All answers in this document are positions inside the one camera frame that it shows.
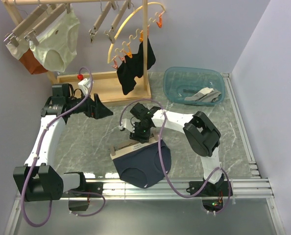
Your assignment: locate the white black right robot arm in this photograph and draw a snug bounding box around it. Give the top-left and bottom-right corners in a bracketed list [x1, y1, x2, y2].
[130, 103, 233, 198]

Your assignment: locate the orange cream hanging underwear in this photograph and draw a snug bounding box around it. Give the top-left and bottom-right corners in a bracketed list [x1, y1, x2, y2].
[6, 40, 48, 75]

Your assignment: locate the wooden rack base tray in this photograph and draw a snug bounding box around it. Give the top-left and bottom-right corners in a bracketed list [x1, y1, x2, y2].
[46, 71, 151, 106]

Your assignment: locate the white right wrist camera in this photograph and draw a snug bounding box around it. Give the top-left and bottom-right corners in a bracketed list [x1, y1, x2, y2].
[119, 118, 135, 133]

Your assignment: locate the beige hanger far left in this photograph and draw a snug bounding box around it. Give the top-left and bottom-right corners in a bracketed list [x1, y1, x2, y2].
[4, 4, 52, 47]

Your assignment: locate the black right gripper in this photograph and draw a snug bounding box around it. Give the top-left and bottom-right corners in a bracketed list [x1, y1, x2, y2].
[130, 122, 151, 145]

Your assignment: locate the aluminium mounting rail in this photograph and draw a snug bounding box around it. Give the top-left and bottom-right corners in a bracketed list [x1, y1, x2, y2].
[16, 178, 275, 200]

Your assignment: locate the wooden rack right post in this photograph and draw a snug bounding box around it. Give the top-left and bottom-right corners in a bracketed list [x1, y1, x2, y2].
[143, 0, 148, 91]

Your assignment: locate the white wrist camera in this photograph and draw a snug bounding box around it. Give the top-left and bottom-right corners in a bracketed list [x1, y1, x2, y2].
[119, 118, 135, 133]
[77, 74, 92, 95]

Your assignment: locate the beige clip hanger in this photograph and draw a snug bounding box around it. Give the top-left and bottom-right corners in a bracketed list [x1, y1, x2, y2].
[89, 0, 117, 44]
[109, 131, 159, 160]

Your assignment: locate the yellow curved clip hanger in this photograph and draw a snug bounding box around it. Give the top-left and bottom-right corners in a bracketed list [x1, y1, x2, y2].
[107, 1, 166, 70]

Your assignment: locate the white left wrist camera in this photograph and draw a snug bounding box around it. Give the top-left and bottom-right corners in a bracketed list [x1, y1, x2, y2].
[77, 74, 92, 95]

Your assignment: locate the teal plastic basin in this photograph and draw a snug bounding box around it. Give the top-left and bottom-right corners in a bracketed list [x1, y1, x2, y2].
[163, 67, 225, 106]

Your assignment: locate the navy underwear cream waistband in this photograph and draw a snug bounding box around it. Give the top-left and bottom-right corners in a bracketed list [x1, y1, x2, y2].
[113, 142, 165, 188]

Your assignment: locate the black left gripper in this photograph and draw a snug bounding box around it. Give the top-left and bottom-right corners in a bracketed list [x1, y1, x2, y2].
[67, 91, 113, 119]

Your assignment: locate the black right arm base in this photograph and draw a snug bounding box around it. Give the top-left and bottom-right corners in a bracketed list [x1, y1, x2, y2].
[186, 181, 233, 197]

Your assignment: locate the wooden rack top bar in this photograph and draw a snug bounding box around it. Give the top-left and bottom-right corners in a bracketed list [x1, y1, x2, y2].
[3, 0, 134, 6]

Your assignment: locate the cream white hanging underwear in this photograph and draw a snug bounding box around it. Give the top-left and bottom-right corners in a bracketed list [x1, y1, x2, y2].
[29, 9, 80, 73]

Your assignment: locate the grey and pink underwear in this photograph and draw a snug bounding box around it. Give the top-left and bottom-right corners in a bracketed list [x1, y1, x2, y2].
[184, 87, 222, 103]

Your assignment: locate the beige hanger holding underwear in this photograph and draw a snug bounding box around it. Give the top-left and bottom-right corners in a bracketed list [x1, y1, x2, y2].
[24, 3, 71, 46]

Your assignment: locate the beige hanging clip hanger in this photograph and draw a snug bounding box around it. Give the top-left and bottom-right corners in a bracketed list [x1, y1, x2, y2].
[89, 0, 117, 44]

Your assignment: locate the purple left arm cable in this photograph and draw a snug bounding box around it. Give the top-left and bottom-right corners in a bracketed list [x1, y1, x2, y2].
[21, 67, 106, 227]

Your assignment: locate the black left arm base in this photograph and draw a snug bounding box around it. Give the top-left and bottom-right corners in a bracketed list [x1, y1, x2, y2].
[62, 182, 103, 198]

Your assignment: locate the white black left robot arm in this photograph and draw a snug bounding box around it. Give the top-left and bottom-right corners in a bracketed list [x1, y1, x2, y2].
[13, 78, 113, 202]

